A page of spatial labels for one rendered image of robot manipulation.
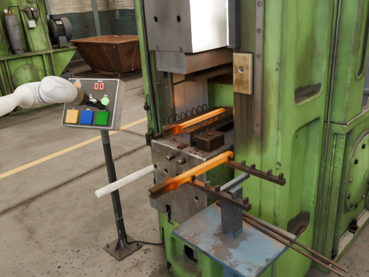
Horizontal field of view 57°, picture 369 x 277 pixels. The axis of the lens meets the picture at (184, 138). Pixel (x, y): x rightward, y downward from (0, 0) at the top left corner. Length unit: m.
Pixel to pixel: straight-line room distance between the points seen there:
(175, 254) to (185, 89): 0.98
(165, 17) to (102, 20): 9.73
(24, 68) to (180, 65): 4.89
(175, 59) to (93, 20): 9.58
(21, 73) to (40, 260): 4.13
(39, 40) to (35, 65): 0.43
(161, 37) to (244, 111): 0.51
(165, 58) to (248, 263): 0.96
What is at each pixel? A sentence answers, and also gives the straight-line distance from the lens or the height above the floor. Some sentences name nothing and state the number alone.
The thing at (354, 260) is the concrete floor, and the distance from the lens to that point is 2.50.
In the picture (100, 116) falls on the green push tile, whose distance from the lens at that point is 1.92.
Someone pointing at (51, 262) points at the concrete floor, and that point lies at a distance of 2.59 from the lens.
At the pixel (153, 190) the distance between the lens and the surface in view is 1.17.
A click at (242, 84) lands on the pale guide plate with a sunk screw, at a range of 1.50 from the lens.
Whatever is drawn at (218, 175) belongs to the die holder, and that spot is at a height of 0.79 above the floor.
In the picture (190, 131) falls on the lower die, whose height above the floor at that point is 0.99.
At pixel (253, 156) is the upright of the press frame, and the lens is 1.61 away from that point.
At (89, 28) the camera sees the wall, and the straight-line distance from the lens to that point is 11.01.
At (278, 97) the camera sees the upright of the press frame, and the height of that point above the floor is 1.18.
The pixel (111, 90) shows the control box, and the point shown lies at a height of 1.14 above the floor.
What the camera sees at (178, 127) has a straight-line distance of 1.65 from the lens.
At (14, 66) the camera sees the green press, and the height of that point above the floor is 0.77.
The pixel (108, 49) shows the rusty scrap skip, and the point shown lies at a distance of 8.11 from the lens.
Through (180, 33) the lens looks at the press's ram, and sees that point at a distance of 1.53.
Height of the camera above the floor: 1.57
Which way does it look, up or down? 22 degrees down
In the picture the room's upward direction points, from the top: 4 degrees counter-clockwise
